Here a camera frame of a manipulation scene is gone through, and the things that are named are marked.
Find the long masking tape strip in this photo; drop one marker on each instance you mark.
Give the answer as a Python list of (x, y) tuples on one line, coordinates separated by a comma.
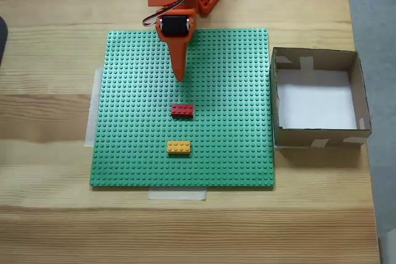
[(91, 121)]

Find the black rounded object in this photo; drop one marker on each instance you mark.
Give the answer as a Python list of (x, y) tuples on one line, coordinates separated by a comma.
[(2, 41)]

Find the yellow lego block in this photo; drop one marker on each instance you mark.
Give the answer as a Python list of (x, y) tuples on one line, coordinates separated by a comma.
[(179, 147)]

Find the green lego baseplate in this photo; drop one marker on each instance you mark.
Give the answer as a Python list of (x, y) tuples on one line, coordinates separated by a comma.
[(139, 140)]

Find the red lego block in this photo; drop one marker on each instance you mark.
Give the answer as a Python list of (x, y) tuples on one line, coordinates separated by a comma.
[(182, 111)]

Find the short masking tape strip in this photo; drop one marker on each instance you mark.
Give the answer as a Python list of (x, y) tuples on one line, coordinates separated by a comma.
[(176, 194)]

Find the open cardboard box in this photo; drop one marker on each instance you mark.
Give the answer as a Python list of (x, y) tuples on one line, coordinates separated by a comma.
[(321, 138)]

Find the white paper sheet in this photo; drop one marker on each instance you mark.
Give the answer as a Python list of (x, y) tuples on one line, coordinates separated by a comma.
[(318, 103)]

